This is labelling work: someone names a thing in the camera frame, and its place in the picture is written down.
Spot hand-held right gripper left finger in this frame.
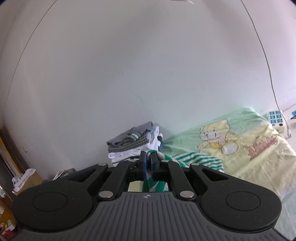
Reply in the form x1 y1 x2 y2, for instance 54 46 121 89
67 151 147 201

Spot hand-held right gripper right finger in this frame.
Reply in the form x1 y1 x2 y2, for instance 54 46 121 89
151 152 228 201

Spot green striped shirt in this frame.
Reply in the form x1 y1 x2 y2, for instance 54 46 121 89
142 149 225 193

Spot white folded shirt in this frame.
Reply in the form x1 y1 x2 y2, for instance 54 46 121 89
109 126 162 160

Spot white and green folded garment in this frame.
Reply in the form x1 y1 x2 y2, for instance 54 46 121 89
112 137 163 166

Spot grey patterned folded sweater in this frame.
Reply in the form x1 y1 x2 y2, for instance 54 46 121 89
107 137 149 153

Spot grey knit sweater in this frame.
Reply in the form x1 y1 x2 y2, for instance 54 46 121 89
107 122 154 146

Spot folded newspapers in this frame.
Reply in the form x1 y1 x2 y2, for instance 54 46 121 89
53 168 77 181

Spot yellow green printed bed sheet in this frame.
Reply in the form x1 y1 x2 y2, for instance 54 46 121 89
159 107 296 241

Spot cardboard box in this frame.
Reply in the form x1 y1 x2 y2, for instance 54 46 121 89
14 173 44 196

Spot stack of white papers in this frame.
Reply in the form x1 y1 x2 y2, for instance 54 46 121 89
11 168 36 189

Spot white power strip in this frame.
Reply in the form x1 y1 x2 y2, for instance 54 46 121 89
268 110 285 133

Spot white cable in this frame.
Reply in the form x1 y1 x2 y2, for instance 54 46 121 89
240 0 292 139

